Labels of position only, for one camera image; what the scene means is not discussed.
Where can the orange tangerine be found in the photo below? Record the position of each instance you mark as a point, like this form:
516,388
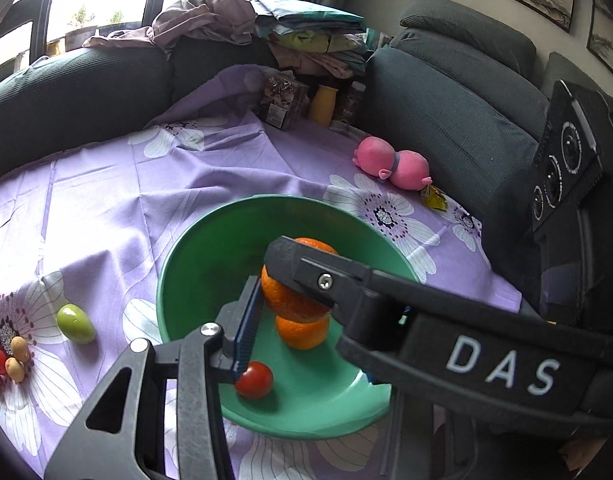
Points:
288,304

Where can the pink plush toy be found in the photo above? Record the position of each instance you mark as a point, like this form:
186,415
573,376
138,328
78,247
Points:
405,169

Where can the orange in bowl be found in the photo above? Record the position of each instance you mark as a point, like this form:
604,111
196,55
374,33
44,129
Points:
302,336

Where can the purple floral tablecloth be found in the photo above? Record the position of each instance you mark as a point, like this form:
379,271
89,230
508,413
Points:
92,227

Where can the green lime fruit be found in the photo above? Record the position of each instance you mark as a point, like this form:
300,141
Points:
75,324

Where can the green plastic bowl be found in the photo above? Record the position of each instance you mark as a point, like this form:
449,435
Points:
316,394

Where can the person's right hand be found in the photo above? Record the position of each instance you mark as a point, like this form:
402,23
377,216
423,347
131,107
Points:
579,452

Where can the pile of folded clothes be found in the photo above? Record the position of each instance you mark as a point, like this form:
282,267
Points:
305,37

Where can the yellow leaf toy tag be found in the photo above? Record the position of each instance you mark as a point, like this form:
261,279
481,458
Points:
433,198

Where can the yellow bottle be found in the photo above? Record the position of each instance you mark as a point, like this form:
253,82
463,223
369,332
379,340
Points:
322,106

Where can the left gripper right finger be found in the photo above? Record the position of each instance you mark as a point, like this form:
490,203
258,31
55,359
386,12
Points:
424,438

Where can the tan longan fruit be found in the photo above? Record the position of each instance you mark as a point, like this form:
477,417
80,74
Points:
20,349
15,370

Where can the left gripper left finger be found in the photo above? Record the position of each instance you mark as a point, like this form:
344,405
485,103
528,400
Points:
119,431

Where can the clear snack package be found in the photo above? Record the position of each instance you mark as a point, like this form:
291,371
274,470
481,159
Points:
281,101

